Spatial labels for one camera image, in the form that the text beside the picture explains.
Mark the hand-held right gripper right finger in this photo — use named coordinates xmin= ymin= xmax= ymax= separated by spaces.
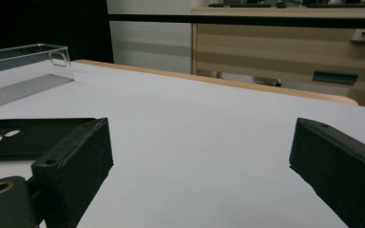
xmin=288 ymin=117 xmax=365 ymax=228

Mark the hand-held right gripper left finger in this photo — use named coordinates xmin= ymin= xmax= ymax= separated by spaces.
xmin=30 ymin=117 xmax=114 ymax=228

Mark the black phone case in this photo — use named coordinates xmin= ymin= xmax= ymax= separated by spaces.
xmin=0 ymin=117 xmax=97 ymax=162

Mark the clear plastic tray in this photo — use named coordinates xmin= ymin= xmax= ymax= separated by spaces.
xmin=0 ymin=43 xmax=75 ymax=112

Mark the office chair base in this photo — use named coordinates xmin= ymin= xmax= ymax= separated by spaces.
xmin=217 ymin=70 xmax=282 ymax=88

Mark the white table cover sheet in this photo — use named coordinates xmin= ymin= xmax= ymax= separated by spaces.
xmin=0 ymin=60 xmax=365 ymax=228

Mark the light wooden desk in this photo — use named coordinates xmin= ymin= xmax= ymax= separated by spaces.
xmin=190 ymin=5 xmax=365 ymax=108

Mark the white cabinet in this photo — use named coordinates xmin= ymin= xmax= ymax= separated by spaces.
xmin=106 ymin=0 xmax=194 ymax=75

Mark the black curtain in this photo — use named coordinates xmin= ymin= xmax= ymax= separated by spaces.
xmin=0 ymin=0 xmax=115 ymax=64

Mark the black keyboard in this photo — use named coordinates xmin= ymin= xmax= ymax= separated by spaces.
xmin=207 ymin=2 xmax=273 ymax=9
xmin=306 ymin=2 xmax=365 ymax=9

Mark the dark green desk handle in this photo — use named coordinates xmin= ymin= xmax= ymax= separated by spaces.
xmin=312 ymin=70 xmax=359 ymax=86

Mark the black horizontal frame bar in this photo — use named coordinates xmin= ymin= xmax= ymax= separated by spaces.
xmin=107 ymin=13 xmax=365 ymax=29

